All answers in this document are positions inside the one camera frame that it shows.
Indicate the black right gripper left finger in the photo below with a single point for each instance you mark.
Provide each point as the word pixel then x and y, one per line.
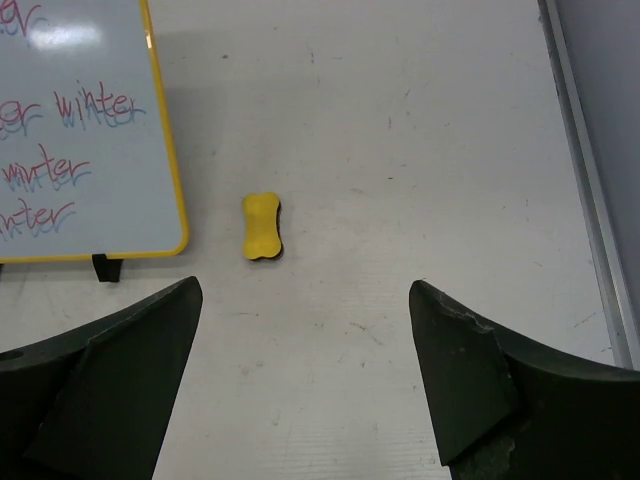
pixel 95 402

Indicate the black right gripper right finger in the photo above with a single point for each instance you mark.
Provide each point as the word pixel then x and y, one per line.
pixel 504 406

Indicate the yellow-framed whiteboard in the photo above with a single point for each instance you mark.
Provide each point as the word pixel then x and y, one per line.
pixel 88 163

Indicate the yellow bone-shaped eraser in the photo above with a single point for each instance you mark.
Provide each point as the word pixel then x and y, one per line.
pixel 261 214

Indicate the metal whiteboard stand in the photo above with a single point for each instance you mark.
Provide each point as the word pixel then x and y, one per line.
pixel 106 269

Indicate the aluminium table edge rail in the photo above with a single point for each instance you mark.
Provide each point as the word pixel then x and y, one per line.
pixel 594 52

